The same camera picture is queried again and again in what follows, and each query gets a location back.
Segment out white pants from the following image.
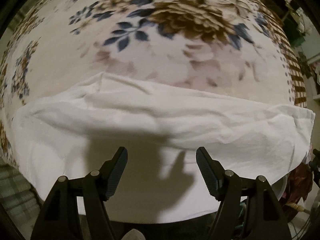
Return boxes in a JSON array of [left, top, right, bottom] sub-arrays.
[[8, 73, 315, 224]]

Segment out brown checkered bed sheet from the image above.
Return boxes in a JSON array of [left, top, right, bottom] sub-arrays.
[[257, 3, 307, 108]]

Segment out floral bed blanket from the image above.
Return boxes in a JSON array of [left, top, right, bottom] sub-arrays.
[[1, 0, 293, 166]]

